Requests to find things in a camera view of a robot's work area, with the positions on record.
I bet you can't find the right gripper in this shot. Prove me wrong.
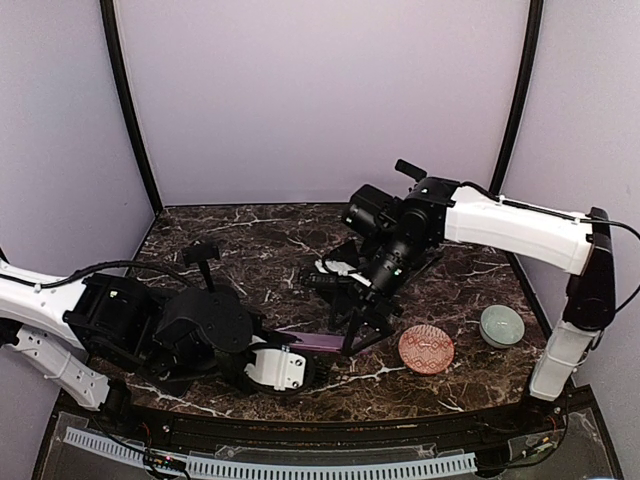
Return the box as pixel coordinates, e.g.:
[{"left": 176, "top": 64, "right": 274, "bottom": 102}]
[{"left": 329, "top": 231, "right": 430, "bottom": 355}]

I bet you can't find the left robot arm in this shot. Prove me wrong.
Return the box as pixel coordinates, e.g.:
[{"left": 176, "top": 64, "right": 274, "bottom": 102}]
[{"left": 1, "top": 245, "right": 316, "bottom": 436}]

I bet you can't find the black phone left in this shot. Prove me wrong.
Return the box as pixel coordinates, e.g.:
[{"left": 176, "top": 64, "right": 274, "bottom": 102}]
[{"left": 146, "top": 376, "right": 193, "bottom": 397}]

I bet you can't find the white cable duct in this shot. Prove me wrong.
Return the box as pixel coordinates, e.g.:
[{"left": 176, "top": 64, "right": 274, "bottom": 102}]
[{"left": 63, "top": 427, "right": 477, "bottom": 479}]

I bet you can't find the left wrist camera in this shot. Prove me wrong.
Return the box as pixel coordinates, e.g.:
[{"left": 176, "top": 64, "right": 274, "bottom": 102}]
[{"left": 243, "top": 343, "right": 329, "bottom": 397}]

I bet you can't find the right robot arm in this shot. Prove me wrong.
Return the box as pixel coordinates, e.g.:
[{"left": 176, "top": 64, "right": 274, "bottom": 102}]
[{"left": 300, "top": 172, "right": 622, "bottom": 434}]

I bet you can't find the pole phone stand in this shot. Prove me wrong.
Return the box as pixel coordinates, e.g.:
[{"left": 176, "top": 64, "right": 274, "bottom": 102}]
[
  {"left": 394, "top": 159, "right": 427, "bottom": 191},
  {"left": 181, "top": 240, "right": 237, "bottom": 297}
]

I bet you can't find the left black frame post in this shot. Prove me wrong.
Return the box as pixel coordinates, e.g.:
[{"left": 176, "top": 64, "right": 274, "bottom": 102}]
[{"left": 99, "top": 0, "right": 164, "bottom": 216}]

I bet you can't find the pale green bowl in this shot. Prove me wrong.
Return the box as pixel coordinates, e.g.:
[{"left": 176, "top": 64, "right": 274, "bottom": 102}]
[{"left": 479, "top": 305, "right": 525, "bottom": 349}]

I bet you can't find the purple phone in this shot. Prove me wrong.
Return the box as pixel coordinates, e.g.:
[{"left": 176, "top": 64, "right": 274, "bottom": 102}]
[{"left": 268, "top": 330, "right": 370, "bottom": 357}]

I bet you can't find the pink patterned plate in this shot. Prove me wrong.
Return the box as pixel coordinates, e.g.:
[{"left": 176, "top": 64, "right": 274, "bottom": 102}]
[{"left": 398, "top": 324, "right": 455, "bottom": 375}]

